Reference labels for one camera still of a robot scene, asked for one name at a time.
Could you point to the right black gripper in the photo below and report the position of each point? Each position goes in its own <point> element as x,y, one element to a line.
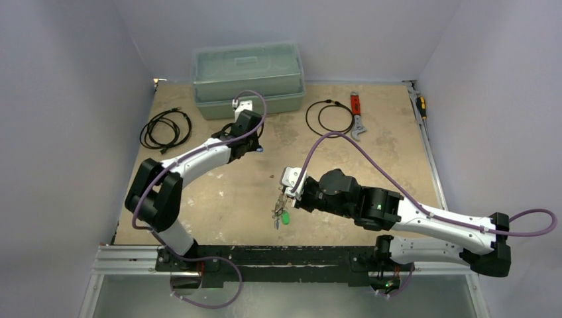
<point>294,200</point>

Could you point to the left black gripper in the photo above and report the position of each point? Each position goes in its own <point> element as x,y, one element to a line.
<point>255,144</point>

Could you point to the metal keyring with keys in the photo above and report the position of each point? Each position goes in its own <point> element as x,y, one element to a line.
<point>280,211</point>

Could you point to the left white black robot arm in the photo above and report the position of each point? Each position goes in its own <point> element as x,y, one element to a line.
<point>154,198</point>

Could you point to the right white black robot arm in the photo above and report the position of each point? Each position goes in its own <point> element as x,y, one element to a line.
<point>471,241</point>

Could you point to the green plastic toolbox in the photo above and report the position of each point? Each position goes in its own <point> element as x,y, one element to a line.
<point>273,69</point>

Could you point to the yellow black screwdriver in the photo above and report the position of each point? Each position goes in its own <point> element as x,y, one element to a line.
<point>421,106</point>

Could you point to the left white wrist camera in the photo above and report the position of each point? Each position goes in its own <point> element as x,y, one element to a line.
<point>240,106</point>

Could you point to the red handled adjustable wrench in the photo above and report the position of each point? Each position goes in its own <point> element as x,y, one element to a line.
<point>358,127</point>

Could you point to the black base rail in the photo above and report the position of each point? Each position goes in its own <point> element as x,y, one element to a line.
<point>356,266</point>

